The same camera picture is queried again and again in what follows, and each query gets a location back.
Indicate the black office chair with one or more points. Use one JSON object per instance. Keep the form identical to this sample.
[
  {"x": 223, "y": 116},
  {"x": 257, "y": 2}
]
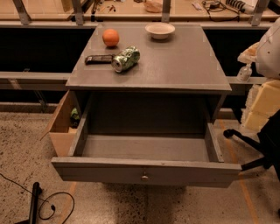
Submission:
[{"x": 268, "y": 144}]

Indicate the white ceramic bowl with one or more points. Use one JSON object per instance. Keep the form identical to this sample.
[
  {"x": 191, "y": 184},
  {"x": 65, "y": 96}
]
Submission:
[{"x": 159, "y": 30}]

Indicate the open grey top drawer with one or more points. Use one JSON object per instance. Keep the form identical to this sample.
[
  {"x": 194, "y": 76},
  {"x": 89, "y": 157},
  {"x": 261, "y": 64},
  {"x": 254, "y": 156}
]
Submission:
[{"x": 191, "y": 159}]

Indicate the green item in box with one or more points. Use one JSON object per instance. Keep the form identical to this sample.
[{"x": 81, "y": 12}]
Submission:
[{"x": 74, "y": 115}]

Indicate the crushed green soda can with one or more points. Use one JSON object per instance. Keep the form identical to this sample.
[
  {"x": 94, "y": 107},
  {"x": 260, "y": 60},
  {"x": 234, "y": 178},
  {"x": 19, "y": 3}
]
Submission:
[{"x": 125, "y": 59}]

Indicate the grey wooden cabinet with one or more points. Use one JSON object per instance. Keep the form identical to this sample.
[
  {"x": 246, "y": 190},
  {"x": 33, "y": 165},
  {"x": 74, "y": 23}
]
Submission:
[{"x": 176, "y": 87}]

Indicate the dark snack bar wrapper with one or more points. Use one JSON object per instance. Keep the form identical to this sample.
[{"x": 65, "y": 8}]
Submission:
[{"x": 99, "y": 59}]

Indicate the cardboard box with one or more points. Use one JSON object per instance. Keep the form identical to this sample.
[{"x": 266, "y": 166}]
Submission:
[{"x": 59, "y": 127}]

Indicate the black stand base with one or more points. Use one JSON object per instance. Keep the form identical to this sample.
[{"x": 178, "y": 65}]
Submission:
[{"x": 36, "y": 191}]

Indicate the clear sanitizer bottle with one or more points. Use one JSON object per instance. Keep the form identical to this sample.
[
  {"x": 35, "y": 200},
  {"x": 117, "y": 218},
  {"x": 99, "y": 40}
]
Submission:
[{"x": 244, "y": 73}]

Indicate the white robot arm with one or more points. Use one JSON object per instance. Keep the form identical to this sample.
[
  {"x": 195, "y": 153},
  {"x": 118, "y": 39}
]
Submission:
[{"x": 265, "y": 53}]

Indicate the orange fruit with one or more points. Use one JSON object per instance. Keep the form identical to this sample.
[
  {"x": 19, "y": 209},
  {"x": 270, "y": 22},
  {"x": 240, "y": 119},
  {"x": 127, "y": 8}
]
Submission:
[{"x": 110, "y": 37}]

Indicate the crumpled bag on bench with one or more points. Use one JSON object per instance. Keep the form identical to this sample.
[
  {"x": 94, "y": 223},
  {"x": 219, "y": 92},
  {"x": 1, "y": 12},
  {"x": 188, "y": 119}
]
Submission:
[{"x": 153, "y": 6}]

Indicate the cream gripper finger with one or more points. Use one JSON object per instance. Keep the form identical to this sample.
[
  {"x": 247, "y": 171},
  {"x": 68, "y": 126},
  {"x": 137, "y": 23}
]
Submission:
[{"x": 249, "y": 55}]

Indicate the brass drawer knob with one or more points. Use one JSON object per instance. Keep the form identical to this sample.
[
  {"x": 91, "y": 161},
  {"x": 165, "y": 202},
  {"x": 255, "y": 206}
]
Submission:
[{"x": 144, "y": 177}]

